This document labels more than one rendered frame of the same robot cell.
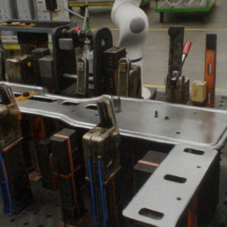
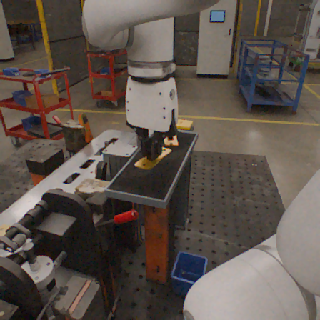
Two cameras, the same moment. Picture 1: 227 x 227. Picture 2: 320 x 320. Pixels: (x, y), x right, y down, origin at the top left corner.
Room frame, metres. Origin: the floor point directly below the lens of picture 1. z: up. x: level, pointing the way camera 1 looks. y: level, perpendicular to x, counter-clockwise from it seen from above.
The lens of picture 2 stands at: (1.47, -0.30, 1.50)
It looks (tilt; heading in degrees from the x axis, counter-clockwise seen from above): 28 degrees down; 77
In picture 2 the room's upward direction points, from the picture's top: straight up
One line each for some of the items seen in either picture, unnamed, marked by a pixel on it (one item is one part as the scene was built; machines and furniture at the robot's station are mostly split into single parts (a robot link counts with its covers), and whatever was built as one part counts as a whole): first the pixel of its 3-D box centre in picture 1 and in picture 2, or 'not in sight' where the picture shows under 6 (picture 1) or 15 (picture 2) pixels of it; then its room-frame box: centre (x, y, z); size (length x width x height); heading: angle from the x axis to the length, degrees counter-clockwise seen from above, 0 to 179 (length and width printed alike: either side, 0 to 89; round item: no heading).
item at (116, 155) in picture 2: not in sight; (124, 199); (1.52, 0.48, 0.90); 0.13 x 0.10 x 0.41; 149
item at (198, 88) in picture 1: (197, 139); not in sight; (1.04, -0.25, 0.88); 0.04 x 0.04 x 0.36; 59
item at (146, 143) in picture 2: (45, 1); (141, 140); (1.55, 0.22, 1.25); 0.03 x 0.03 x 0.07; 48
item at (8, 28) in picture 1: (31, 25); (160, 158); (1.61, 0.31, 1.16); 0.37 x 0.14 x 0.02; 59
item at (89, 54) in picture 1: (86, 94); (57, 305); (1.33, 0.09, 0.94); 0.18 x 0.13 x 0.49; 59
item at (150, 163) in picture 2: (52, 9); (151, 157); (1.57, 0.21, 1.22); 0.08 x 0.04 x 0.01; 48
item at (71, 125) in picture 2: not in sight; (80, 158); (1.35, 0.88, 0.88); 0.15 x 0.11 x 0.36; 149
